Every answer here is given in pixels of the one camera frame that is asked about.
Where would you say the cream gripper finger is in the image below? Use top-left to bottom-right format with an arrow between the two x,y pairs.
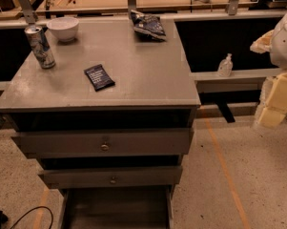
250,30 -> 274,53

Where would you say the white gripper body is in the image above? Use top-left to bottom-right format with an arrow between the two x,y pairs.
255,72 -> 287,128

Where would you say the dark blue rxbar wrapper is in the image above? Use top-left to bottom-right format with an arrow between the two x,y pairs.
84,64 -> 115,92

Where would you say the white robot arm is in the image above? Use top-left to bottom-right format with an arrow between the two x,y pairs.
250,12 -> 287,128

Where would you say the top grey drawer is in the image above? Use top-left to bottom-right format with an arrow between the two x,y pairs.
11,128 -> 194,158

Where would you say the grey drawer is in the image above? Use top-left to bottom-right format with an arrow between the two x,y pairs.
39,166 -> 182,189
11,128 -> 194,158

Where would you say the middle grey drawer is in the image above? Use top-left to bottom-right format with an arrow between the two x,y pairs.
39,166 -> 182,189

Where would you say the grey drawer cabinet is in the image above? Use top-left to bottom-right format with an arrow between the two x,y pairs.
0,17 -> 202,229

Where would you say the open bottom drawer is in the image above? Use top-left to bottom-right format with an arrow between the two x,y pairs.
58,186 -> 174,229

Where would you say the clear sanitizer pump bottle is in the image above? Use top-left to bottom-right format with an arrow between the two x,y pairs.
217,53 -> 233,77

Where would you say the blue chip bag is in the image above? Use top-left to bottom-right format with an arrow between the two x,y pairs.
131,10 -> 166,41

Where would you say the white bowl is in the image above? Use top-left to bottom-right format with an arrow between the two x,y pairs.
47,17 -> 79,42

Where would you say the silver blue energy drink can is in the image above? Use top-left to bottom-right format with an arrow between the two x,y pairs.
25,25 -> 55,69

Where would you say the grey metal rail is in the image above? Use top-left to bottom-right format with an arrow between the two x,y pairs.
190,68 -> 282,93

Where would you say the black cable on floor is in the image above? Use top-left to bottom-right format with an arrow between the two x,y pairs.
9,205 -> 54,229

